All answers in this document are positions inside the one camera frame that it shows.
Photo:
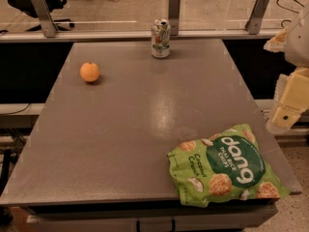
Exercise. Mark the white green soda can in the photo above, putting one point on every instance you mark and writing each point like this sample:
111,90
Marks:
161,38

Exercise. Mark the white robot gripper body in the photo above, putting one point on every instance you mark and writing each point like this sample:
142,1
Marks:
299,41

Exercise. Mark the green rice chip bag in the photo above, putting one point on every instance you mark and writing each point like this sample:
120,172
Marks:
227,166

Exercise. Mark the black office chair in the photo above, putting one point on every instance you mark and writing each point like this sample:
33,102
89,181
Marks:
27,8

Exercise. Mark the right metal bracket post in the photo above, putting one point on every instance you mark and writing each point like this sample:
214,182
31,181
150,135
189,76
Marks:
254,23

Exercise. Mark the orange fruit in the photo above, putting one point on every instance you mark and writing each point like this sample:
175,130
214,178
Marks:
89,72

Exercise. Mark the left metal bracket post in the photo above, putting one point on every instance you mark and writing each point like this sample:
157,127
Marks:
48,26

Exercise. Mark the middle metal bracket post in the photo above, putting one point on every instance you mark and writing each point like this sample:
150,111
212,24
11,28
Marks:
174,16

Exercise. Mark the metal bracket post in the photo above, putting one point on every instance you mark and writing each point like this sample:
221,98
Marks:
174,16
254,23
48,26

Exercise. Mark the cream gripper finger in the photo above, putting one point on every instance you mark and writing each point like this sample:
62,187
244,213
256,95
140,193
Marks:
277,43
291,100

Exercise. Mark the clear glass barrier panel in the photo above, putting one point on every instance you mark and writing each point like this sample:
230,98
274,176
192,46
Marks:
135,15

